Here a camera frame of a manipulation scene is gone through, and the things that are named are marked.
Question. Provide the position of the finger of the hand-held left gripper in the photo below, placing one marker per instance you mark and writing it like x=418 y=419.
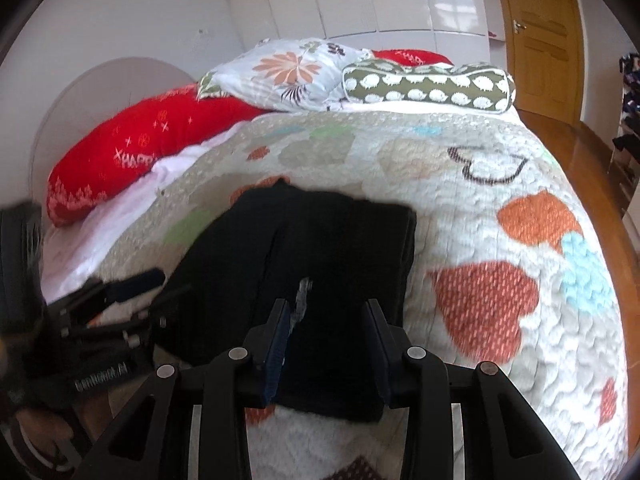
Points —
x=135 y=282
x=150 y=320

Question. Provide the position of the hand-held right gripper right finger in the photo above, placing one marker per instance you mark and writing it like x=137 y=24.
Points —
x=377 y=355

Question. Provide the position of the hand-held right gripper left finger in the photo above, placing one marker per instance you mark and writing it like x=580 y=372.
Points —
x=277 y=355

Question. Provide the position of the black pants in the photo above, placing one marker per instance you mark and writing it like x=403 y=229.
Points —
x=325 y=240

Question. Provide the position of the white bed sheet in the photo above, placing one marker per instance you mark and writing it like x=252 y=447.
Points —
x=100 y=230

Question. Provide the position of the red printed pillow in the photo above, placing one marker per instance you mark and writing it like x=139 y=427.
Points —
x=125 y=145
x=415 y=56

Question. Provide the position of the grey round headboard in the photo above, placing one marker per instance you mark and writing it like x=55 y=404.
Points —
x=90 y=100

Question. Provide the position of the heart patterned quilt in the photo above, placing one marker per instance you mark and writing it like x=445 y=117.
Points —
x=450 y=170

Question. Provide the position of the white floral pillow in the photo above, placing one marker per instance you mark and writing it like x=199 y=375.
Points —
x=285 y=75

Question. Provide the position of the green bolster pillow white print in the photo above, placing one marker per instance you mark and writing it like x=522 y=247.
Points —
x=425 y=85

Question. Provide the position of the wooden door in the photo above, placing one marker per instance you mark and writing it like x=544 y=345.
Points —
x=545 y=50

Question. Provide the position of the glossy white wardrobe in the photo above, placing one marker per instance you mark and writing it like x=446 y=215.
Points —
x=375 y=0

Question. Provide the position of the pile of dark clothes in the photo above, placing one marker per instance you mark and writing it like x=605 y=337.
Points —
x=631 y=67

